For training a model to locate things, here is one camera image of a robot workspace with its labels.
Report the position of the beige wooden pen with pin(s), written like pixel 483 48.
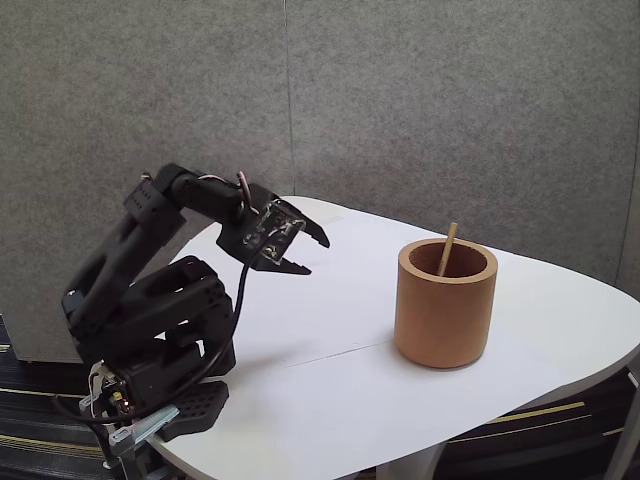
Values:
pixel 446 250

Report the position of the brown cork pen holder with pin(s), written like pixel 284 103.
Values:
pixel 440 320

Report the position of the metal table clamp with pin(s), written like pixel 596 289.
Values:
pixel 150 422

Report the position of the white table leg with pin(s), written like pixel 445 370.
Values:
pixel 410 462
pixel 625 430

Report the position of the gripper camera circuit board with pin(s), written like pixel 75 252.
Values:
pixel 272 235

